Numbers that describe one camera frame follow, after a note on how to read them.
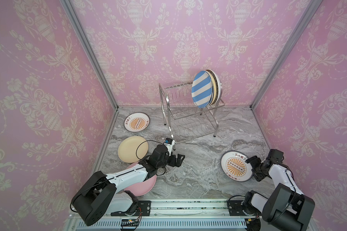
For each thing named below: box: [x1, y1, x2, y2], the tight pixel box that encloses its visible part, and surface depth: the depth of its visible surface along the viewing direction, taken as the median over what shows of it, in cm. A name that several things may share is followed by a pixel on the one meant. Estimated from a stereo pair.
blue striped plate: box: [191, 70, 214, 109], surface depth 81 cm
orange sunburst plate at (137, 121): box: [123, 111, 151, 133], surface depth 112 cm
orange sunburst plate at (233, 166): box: [220, 150, 254, 182], surface depth 89 cm
